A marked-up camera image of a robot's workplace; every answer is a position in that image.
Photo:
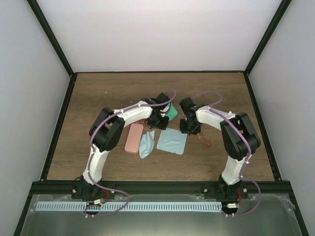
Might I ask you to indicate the pink glasses case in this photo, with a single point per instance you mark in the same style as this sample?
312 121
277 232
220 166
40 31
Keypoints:
134 138

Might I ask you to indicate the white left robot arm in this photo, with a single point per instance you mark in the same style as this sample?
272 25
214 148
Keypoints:
107 129

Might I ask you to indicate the light blue slotted cable duct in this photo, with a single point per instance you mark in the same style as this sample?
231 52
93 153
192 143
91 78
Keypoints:
132 206

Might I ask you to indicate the black front mounting rail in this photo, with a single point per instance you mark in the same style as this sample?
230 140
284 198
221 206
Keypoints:
210 189

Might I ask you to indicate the crumpled light blue cloth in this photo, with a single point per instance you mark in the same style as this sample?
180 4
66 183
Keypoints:
146 144

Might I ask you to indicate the light blue cleaning cloth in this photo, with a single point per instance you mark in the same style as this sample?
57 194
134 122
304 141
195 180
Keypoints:
172 141

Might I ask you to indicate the grey glasses case green lining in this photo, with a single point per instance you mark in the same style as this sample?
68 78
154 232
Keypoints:
171 112

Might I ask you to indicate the orange transparent sunglasses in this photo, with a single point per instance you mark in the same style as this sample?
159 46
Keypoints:
204 140

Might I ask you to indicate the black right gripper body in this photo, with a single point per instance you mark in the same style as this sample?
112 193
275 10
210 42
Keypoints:
192 128

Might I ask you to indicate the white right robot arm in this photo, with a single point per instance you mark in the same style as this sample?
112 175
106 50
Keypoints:
239 136

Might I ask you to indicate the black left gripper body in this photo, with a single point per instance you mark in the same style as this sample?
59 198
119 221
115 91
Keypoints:
157 122

